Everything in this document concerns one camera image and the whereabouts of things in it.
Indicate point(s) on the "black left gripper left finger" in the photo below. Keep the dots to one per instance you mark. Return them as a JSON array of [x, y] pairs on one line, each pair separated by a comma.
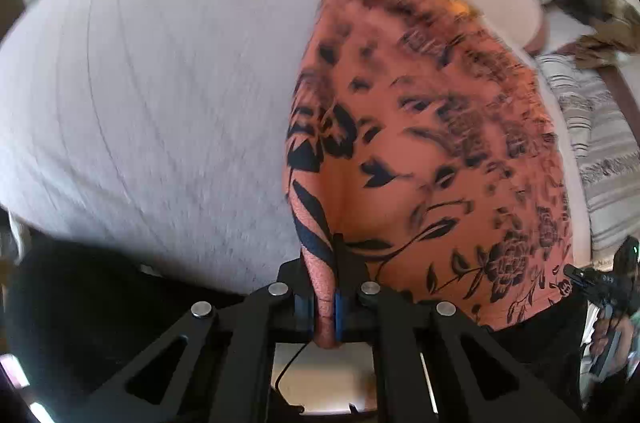
[[213, 365]]

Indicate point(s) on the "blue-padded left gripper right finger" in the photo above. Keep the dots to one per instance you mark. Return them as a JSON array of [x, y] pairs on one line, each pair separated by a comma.
[[433, 363]]

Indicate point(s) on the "orange floral blouse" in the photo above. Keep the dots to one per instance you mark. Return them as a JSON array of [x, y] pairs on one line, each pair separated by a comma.
[[419, 143]]

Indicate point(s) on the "person's right hand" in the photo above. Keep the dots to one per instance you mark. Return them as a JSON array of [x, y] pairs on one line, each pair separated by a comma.
[[612, 337]]

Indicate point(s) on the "brown crumpled garment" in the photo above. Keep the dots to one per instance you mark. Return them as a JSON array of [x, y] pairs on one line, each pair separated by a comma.
[[613, 40]]

